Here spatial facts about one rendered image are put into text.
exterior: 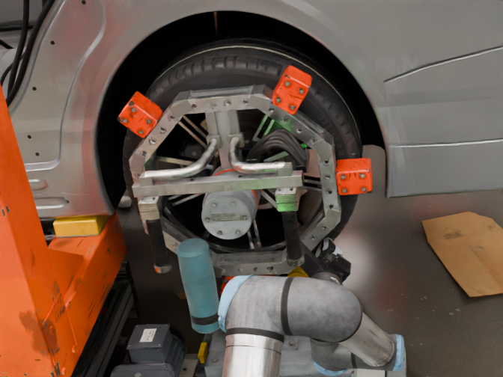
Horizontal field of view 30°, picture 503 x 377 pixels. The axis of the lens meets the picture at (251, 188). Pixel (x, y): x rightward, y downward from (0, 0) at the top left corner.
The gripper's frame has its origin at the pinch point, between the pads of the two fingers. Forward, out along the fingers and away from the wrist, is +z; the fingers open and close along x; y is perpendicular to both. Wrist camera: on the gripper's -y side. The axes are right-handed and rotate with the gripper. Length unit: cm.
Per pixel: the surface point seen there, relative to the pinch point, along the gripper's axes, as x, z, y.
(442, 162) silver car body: 38.1, 2.2, 9.2
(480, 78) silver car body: 62, 2, 0
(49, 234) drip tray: -143, 123, -53
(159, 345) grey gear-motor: -48, -18, -19
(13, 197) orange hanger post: -15, -44, -76
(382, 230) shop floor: -38, 110, 52
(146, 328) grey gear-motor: -53, -10, -23
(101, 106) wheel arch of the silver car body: -8, 3, -71
